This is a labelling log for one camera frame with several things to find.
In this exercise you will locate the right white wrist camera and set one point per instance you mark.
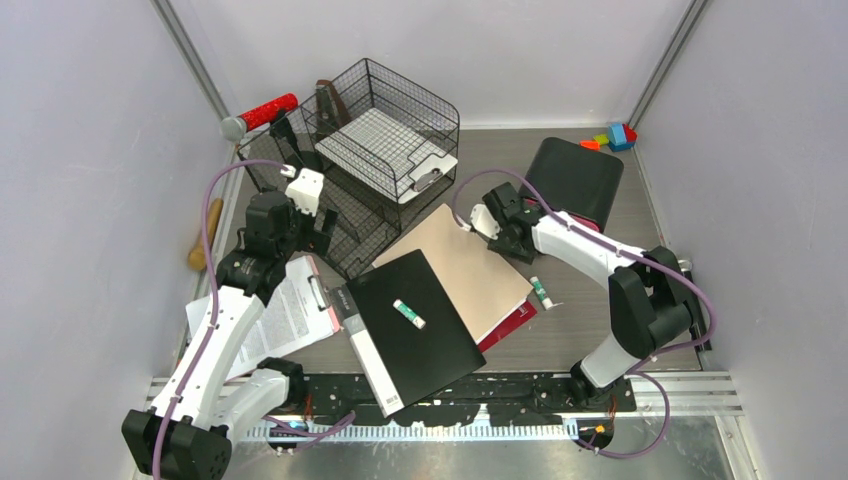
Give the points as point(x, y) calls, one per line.
point(483, 222)

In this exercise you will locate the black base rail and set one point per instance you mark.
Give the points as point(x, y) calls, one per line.
point(509, 399)

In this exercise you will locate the black stand in organizer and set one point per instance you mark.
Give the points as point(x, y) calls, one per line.
point(295, 148)

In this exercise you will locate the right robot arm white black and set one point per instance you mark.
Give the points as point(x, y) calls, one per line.
point(650, 300)

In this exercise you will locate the red glitter microphone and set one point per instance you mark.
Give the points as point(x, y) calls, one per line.
point(234, 128)

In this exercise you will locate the black wire mesh organizer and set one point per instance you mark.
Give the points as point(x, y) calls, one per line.
point(368, 222)

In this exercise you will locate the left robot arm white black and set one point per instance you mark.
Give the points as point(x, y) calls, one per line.
point(268, 301)

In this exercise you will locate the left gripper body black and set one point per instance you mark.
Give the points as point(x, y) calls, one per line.
point(310, 239)

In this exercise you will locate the colourful toy blocks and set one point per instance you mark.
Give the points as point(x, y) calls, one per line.
point(618, 137)

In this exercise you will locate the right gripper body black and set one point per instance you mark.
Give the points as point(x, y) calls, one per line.
point(502, 245)

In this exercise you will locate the pink clipboard with paper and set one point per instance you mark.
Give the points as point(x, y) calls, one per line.
point(297, 315)

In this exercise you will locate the green white glue stick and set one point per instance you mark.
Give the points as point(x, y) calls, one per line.
point(409, 314)

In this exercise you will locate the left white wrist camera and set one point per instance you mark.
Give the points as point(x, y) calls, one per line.
point(305, 191)

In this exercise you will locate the wooden stick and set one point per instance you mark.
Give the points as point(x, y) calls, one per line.
point(196, 259)

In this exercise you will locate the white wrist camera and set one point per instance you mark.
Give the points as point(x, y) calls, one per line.
point(305, 191)
point(483, 222)

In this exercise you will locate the beige folder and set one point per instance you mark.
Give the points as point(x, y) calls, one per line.
point(483, 286)

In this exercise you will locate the brown object behind organizer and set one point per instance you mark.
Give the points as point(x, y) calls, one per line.
point(332, 113)

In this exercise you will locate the red notebook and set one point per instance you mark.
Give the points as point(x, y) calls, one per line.
point(517, 318)

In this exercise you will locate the green white correction pen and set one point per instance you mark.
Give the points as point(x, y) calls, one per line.
point(542, 294)

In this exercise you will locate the black pink drawer cabinet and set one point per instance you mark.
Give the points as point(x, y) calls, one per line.
point(577, 180)

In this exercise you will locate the black clip file folder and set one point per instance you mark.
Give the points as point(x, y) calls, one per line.
point(403, 364)

